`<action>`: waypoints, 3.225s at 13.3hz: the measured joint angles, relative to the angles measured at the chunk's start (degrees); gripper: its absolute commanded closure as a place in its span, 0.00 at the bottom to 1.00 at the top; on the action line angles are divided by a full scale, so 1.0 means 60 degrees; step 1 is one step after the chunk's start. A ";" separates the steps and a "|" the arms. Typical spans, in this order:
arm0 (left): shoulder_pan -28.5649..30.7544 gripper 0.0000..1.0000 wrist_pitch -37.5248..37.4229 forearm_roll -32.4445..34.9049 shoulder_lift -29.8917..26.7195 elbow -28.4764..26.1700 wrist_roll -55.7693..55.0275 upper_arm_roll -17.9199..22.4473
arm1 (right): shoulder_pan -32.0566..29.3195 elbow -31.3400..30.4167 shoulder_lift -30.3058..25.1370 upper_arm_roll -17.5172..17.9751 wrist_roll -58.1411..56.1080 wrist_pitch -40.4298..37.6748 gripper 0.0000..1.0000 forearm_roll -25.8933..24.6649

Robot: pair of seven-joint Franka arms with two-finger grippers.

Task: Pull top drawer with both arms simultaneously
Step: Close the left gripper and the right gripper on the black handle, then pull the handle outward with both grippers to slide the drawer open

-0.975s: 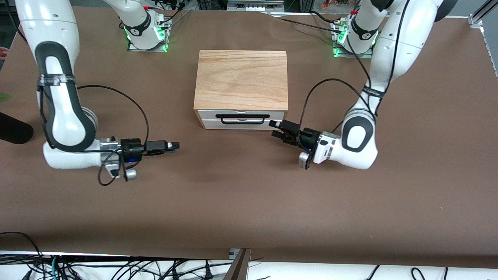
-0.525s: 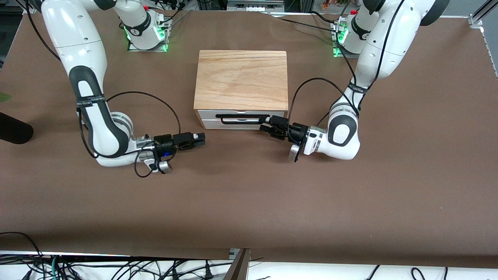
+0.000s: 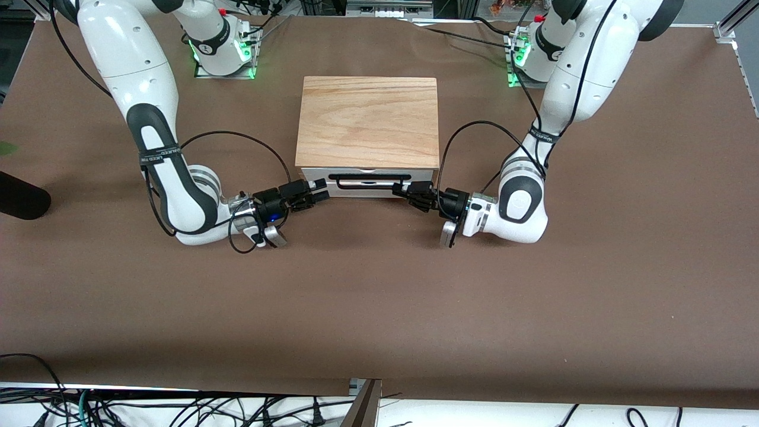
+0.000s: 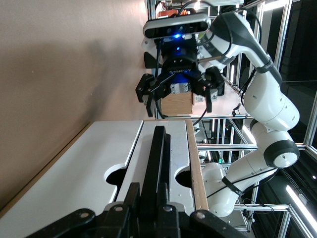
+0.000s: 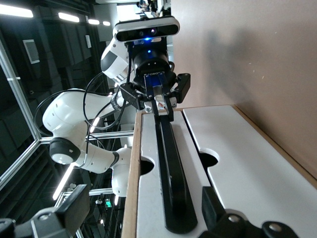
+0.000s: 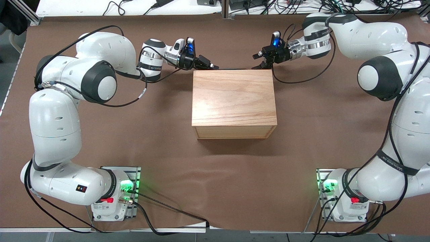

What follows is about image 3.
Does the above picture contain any brown table cover sheet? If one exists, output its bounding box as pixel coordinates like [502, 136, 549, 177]
[0, 9, 759, 410]

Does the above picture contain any long black base cable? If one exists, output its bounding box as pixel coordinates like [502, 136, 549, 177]
[415, 25, 522, 53]

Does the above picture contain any black rounded object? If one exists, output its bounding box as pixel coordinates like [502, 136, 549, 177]
[0, 171, 52, 221]

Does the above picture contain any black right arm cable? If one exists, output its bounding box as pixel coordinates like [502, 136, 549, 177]
[50, 0, 292, 254]

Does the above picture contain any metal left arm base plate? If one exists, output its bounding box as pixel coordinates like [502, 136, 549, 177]
[504, 33, 549, 90]

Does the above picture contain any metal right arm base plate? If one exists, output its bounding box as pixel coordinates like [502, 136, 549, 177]
[194, 27, 261, 79]

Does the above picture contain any black looped floor cable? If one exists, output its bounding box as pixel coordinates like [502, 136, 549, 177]
[0, 353, 67, 405]

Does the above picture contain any black strap on right arm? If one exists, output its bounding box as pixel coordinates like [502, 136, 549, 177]
[139, 144, 181, 168]

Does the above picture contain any aluminium frame profile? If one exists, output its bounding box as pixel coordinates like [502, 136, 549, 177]
[715, 0, 759, 119]

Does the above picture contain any dark angled post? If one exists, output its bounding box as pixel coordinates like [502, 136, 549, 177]
[341, 378, 383, 427]

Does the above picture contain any white-fronted wooden drawer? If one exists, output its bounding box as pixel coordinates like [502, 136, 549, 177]
[301, 168, 438, 199]

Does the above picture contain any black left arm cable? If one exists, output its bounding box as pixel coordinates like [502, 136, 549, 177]
[436, 0, 618, 196]

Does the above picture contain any light wooden drawer cabinet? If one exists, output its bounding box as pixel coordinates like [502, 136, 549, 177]
[295, 77, 441, 198]

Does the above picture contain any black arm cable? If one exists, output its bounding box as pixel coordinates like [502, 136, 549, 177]
[436, 0, 618, 196]
[50, 0, 292, 254]

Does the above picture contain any black metal drawer handle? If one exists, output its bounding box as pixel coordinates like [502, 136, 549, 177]
[328, 173, 412, 191]

